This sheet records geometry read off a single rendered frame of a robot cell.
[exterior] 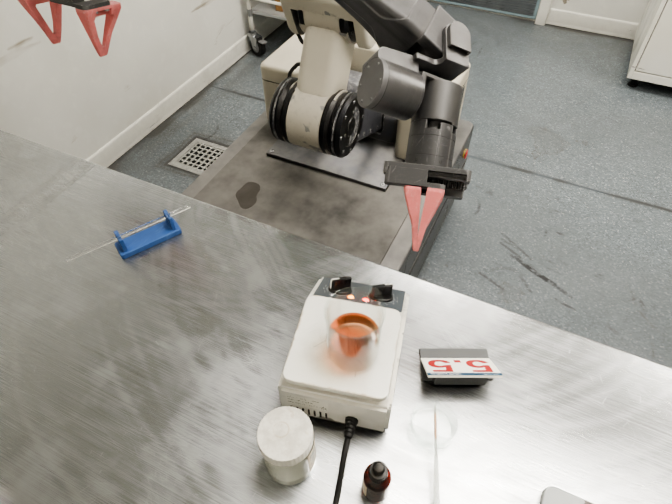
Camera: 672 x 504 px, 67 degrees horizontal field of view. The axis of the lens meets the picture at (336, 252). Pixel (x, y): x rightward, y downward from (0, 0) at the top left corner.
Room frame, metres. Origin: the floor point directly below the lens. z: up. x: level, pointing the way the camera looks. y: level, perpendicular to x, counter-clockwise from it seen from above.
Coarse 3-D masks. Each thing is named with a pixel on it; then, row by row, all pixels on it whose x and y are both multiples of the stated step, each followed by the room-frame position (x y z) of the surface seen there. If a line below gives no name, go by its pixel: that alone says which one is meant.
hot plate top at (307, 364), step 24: (312, 312) 0.35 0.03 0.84; (312, 336) 0.32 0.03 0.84; (384, 336) 0.32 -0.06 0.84; (288, 360) 0.29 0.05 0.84; (312, 360) 0.29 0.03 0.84; (384, 360) 0.29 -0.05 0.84; (312, 384) 0.26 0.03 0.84; (336, 384) 0.26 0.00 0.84; (360, 384) 0.26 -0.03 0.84; (384, 384) 0.26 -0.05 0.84
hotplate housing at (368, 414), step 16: (400, 336) 0.33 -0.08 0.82; (400, 352) 0.31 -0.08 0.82; (288, 384) 0.27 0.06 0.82; (288, 400) 0.26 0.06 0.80; (304, 400) 0.26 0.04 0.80; (320, 400) 0.25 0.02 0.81; (336, 400) 0.25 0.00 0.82; (352, 400) 0.25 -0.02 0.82; (368, 400) 0.25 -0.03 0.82; (384, 400) 0.25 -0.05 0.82; (320, 416) 0.25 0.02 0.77; (336, 416) 0.25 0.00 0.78; (352, 416) 0.24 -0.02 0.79; (368, 416) 0.24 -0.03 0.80; (384, 416) 0.24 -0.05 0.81; (352, 432) 0.23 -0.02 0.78; (384, 432) 0.24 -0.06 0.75
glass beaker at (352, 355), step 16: (352, 288) 0.33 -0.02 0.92; (368, 288) 0.33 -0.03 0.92; (336, 304) 0.32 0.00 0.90; (352, 304) 0.33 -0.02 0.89; (368, 304) 0.32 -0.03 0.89; (384, 320) 0.29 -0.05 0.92; (336, 336) 0.27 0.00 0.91; (368, 336) 0.27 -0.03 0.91; (336, 352) 0.28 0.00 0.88; (352, 352) 0.27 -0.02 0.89; (368, 352) 0.27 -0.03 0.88; (336, 368) 0.28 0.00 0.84; (352, 368) 0.27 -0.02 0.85; (368, 368) 0.27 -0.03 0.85
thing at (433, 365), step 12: (432, 360) 0.33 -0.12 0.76; (444, 360) 0.33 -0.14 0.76; (456, 360) 0.33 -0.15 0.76; (468, 360) 0.33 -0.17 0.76; (480, 360) 0.33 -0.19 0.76; (444, 372) 0.30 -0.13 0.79; (456, 372) 0.30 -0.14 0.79; (468, 372) 0.30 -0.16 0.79; (480, 372) 0.30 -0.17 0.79; (492, 372) 0.30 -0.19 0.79
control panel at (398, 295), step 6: (324, 282) 0.44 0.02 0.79; (354, 282) 0.44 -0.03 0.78; (318, 288) 0.42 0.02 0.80; (324, 288) 0.42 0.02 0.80; (318, 294) 0.40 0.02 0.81; (324, 294) 0.40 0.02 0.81; (330, 294) 0.40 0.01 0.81; (396, 294) 0.41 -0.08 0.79; (402, 294) 0.42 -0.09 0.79; (396, 300) 0.40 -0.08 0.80; (402, 300) 0.40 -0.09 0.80; (390, 306) 0.38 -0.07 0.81; (396, 306) 0.38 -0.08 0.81; (402, 306) 0.38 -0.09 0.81
